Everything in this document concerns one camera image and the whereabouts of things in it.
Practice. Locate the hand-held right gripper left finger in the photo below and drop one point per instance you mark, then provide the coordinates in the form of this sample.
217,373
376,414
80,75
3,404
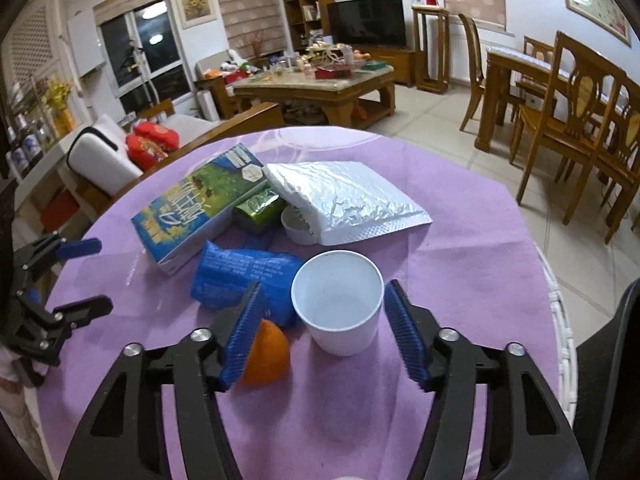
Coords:
245,340

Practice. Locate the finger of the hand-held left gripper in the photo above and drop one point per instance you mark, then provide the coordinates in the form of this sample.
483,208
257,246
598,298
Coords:
82,309
80,248

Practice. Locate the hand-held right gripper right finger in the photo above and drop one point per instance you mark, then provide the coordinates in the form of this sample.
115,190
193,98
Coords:
405,340

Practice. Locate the orange fruit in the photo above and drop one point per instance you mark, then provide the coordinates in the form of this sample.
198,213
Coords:
267,355

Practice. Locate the white paper cup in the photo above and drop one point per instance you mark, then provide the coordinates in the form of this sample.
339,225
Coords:
340,332

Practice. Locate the blue plastic wrapper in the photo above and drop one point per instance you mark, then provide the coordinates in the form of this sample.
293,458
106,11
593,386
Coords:
235,270

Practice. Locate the blue green milk carton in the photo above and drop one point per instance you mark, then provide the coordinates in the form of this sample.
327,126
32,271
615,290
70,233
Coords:
190,205

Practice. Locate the silver bubble mailer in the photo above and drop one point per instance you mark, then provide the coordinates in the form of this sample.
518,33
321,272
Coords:
345,195

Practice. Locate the person's left hand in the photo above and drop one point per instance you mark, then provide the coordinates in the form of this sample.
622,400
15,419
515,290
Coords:
10,385

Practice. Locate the white shelf unit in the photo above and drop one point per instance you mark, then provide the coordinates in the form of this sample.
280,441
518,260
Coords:
65,195

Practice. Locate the purple tablecloth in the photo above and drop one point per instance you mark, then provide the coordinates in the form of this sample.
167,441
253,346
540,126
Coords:
450,260

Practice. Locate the white sofa cushion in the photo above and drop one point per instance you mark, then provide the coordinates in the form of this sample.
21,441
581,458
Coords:
100,155

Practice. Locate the red patterned pillow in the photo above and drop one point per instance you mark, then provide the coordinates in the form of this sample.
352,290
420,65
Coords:
145,155
157,134

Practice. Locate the small white bowl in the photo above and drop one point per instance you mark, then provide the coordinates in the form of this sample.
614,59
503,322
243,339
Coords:
295,228

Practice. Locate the yellow flower bouquet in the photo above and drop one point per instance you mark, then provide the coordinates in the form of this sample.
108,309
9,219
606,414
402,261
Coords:
57,95

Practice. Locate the white round wicker table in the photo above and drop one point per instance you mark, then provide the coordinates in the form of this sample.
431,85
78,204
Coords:
560,320

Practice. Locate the balcony glass door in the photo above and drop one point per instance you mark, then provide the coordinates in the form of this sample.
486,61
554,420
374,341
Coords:
145,55

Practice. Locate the wooden armchair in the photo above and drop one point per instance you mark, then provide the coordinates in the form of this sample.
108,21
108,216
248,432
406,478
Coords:
212,90

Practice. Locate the dark rounded object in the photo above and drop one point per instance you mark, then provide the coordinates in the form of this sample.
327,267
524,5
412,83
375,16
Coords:
610,385

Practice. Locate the wooden coffee table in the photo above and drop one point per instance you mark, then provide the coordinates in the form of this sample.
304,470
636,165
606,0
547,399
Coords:
300,92

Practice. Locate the wooden dining table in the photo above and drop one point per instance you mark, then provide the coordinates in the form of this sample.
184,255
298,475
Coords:
500,90

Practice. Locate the wooden dining chair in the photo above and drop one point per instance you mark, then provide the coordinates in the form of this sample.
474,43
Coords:
620,160
472,60
565,125
537,47

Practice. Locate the framed sunflower picture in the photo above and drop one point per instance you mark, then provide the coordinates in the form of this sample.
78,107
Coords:
195,4

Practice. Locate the wooden television stand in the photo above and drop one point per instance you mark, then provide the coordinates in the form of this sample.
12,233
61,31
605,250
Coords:
400,66

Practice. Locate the green flat box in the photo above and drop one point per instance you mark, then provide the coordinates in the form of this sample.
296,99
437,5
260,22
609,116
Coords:
374,66

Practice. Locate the red box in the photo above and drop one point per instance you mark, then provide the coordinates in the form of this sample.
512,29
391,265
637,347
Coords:
332,72

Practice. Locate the tall wooden plant stand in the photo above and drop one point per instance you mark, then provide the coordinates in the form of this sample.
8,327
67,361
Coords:
430,50

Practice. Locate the tiered snack tray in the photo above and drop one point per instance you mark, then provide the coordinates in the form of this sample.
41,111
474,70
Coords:
327,52

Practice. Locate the black flat television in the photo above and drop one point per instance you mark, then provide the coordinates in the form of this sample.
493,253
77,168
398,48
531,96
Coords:
367,22

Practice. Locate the wooden bookshelf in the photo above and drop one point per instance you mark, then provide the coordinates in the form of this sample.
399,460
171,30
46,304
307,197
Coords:
299,10

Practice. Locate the framed floral picture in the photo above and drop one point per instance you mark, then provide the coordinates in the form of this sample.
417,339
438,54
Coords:
597,2

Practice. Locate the wooden frame sofa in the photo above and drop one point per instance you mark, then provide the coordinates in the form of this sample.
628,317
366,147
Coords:
225,127

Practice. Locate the white wall cabinet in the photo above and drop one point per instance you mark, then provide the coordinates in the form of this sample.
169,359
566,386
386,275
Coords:
85,42

